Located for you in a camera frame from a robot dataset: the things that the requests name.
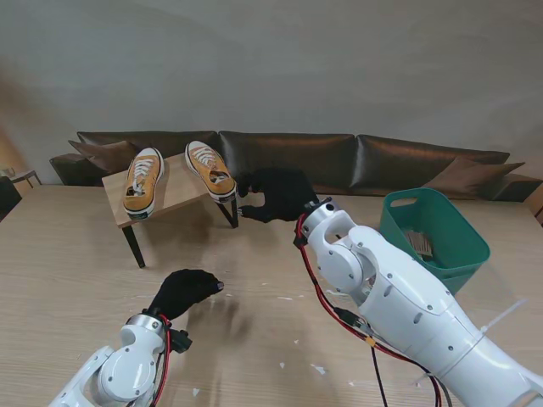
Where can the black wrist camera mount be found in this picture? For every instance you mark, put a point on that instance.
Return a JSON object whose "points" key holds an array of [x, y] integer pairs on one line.
{"points": [[299, 239], [181, 340]]}

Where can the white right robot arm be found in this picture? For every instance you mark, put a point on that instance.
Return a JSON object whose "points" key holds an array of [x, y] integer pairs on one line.
{"points": [[403, 297]]}

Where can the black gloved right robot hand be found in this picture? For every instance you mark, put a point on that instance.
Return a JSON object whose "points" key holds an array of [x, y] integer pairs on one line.
{"points": [[282, 195]]}

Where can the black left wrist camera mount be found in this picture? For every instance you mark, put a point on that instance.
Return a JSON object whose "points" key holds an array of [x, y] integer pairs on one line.
{"points": [[181, 340]]}

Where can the brown leather sofa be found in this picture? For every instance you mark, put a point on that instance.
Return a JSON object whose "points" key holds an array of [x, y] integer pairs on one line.
{"points": [[322, 157]]}

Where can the yellow canvas sneaker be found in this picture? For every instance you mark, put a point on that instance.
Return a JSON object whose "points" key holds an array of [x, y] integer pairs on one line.
{"points": [[142, 182], [210, 167]]}

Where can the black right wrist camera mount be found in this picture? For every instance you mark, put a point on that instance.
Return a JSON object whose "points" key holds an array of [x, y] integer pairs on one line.
{"points": [[299, 239]]}

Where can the small wooden bench black legs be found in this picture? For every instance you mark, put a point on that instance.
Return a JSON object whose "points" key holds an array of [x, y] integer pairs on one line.
{"points": [[178, 191]]}

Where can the dark chair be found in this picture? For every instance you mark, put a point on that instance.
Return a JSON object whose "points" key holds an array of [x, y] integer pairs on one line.
{"points": [[7, 197]]}

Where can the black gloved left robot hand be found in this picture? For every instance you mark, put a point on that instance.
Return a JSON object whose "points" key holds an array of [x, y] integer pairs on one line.
{"points": [[182, 292]]}

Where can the small wooden side table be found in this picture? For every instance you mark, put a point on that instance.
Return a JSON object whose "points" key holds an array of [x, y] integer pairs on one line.
{"points": [[25, 174]]}

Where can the green plastic basin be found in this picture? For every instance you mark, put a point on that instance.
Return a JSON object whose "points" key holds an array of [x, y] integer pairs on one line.
{"points": [[462, 254]]}

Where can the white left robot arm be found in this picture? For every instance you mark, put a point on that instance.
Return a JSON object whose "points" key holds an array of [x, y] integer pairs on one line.
{"points": [[119, 364]]}

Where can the brown sofa cushion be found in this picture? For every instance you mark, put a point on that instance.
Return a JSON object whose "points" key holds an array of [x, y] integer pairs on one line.
{"points": [[102, 154], [471, 176]]}

